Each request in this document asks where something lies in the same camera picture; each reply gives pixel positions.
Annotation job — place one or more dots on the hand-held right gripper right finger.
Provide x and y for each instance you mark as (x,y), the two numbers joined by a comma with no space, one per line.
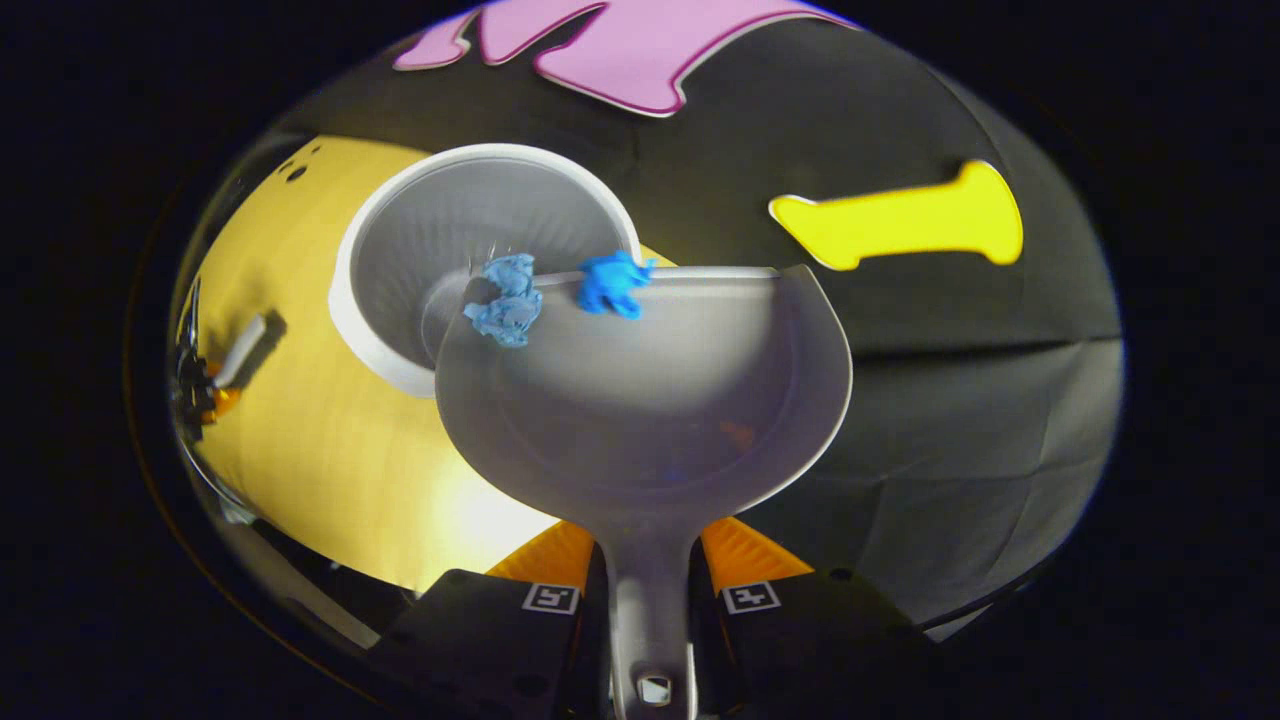
(800,650)

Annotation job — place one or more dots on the light blue paper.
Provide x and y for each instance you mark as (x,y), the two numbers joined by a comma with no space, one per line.
(505,305)

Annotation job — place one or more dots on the black backdrop cloth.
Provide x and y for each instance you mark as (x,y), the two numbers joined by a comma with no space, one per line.
(950,400)

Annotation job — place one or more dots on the small grey broom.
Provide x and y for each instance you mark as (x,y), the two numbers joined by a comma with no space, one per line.
(240,352)

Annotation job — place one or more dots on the bright blue paper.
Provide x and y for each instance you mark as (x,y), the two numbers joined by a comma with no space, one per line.
(612,283)

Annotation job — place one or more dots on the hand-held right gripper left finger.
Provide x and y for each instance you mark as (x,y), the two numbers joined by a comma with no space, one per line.
(480,640)

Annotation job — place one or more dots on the grey plastic dustpan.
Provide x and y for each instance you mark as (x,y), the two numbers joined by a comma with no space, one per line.
(650,400)

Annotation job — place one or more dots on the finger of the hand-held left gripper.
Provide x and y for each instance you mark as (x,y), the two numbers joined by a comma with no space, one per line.
(205,408)
(195,365)

